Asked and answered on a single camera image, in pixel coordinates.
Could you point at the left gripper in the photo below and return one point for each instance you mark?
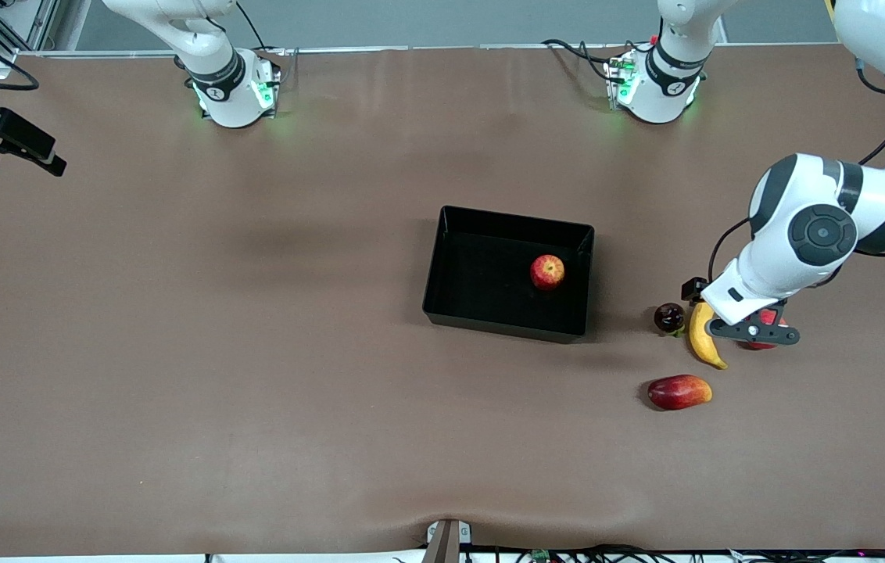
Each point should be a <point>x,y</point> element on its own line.
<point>695,288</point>

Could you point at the yellow banana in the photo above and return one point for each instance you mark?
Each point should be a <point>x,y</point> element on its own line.
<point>700,344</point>

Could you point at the red yellow striped apple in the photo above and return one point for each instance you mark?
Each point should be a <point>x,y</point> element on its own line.
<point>548,271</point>

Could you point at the black rectangular box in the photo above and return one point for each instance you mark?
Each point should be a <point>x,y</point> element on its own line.
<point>481,281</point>

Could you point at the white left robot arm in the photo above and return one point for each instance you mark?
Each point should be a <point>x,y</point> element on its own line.
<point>810,203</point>

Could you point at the dark purple mangosteen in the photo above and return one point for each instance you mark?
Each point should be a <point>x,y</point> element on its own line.
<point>669,317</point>

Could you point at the red yellow mango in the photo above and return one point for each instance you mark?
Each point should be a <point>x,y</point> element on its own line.
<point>677,392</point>

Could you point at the aluminium frame profile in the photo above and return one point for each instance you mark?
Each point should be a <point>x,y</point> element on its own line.
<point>44,23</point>

